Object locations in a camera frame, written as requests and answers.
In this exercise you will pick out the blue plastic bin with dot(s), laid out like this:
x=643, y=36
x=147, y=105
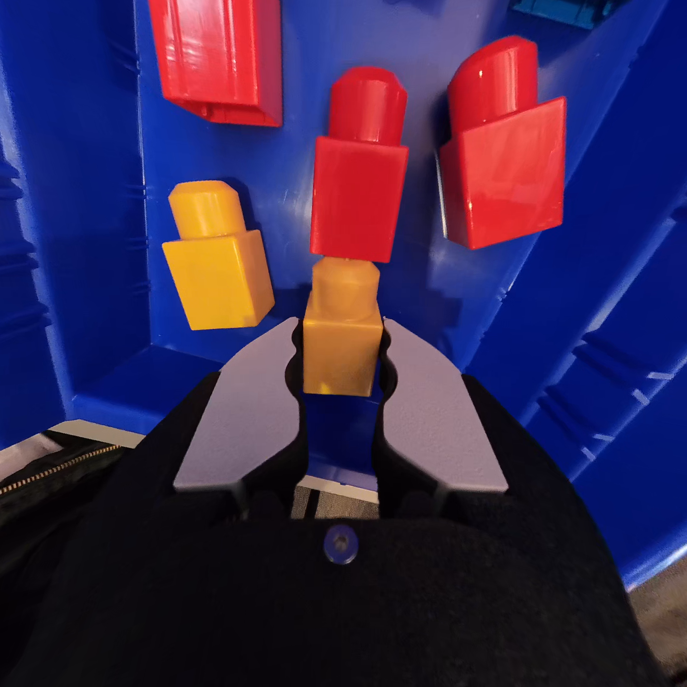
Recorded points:
x=80, y=214

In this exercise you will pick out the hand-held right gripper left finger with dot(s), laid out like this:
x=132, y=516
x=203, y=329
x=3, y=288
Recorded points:
x=236, y=424

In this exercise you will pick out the blue plastic block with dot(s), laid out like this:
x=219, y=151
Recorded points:
x=558, y=10

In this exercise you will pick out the yellow plastic block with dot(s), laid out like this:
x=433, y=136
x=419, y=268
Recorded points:
x=225, y=284
x=338, y=349

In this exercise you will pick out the person's black jacket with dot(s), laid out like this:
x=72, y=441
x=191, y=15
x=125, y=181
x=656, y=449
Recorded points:
x=43, y=510

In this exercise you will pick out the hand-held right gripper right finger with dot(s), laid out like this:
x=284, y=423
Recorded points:
x=440, y=424

